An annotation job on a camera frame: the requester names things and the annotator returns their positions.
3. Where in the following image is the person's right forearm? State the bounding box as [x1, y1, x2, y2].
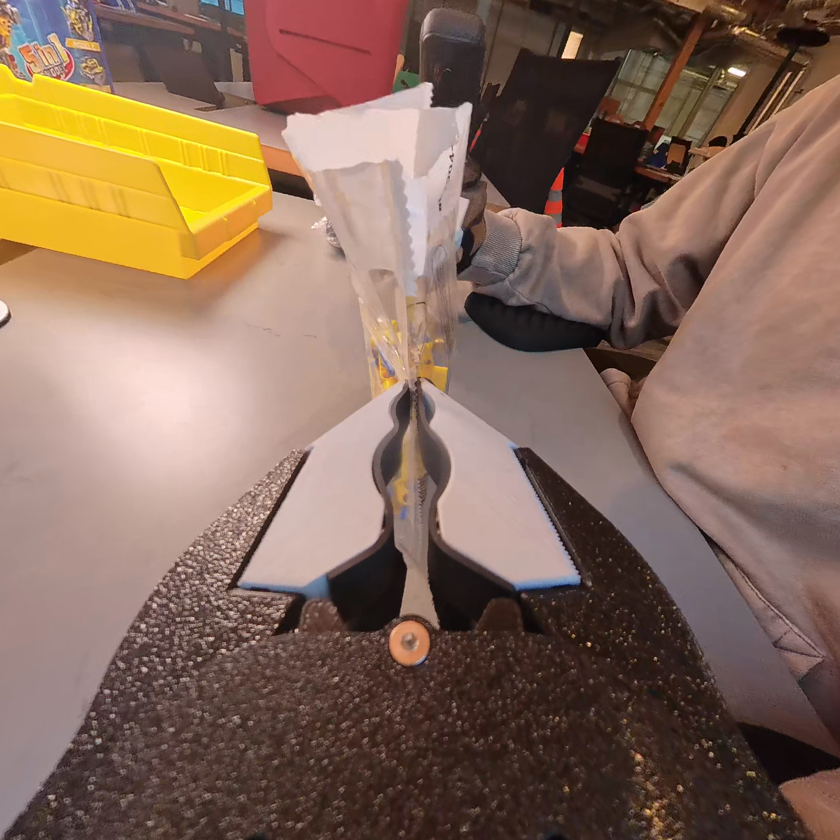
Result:
[462, 118, 840, 349]

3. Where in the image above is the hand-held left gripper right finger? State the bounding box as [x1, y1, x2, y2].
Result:
[417, 379, 581, 621]

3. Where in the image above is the yellow plastic bin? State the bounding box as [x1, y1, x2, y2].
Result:
[0, 66, 273, 280]

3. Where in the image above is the black chair armrest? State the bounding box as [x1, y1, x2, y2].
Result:
[465, 292, 608, 353]

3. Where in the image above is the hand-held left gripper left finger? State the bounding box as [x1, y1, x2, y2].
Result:
[236, 381, 416, 618]

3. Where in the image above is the pile of yellow building parts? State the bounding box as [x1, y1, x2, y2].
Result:
[367, 315, 454, 526]

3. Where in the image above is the blue robot kit box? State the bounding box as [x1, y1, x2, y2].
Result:
[0, 0, 114, 93]

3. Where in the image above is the black office chair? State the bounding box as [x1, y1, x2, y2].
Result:
[469, 47, 621, 214]
[564, 118, 651, 227]

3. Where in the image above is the large clear plastic bag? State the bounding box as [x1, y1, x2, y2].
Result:
[282, 82, 475, 611]

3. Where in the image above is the grey desk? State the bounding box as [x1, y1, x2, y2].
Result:
[0, 190, 840, 815]

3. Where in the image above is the red tote bag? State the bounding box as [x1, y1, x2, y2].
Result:
[244, 0, 409, 109]

